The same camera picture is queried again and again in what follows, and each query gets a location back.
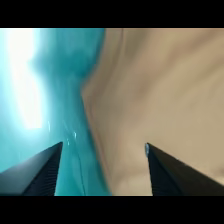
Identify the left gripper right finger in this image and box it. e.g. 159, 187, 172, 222
144, 142, 224, 197

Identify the orange garment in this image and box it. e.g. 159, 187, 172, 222
81, 28, 224, 197

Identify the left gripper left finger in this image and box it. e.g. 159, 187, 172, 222
0, 141, 64, 197

